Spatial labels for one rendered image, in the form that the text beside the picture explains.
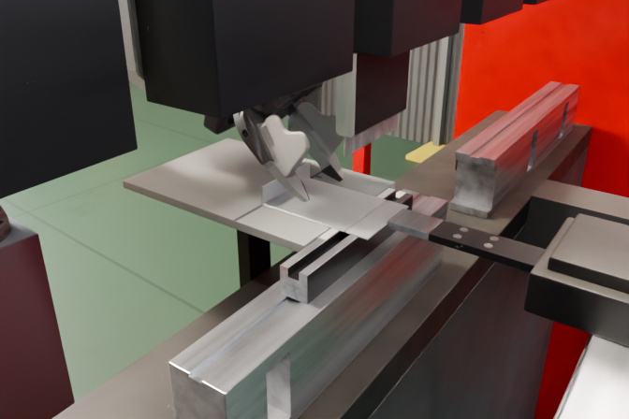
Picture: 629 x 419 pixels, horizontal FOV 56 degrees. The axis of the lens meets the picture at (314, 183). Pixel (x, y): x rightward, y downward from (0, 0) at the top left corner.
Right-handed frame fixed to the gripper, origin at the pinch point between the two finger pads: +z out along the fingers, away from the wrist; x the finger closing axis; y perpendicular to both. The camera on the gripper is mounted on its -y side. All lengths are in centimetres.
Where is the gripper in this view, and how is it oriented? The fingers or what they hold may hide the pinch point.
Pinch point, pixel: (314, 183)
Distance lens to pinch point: 63.2
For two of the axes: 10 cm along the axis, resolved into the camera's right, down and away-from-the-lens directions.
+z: 5.3, 8.5, -0.3
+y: 6.3, -4.1, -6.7
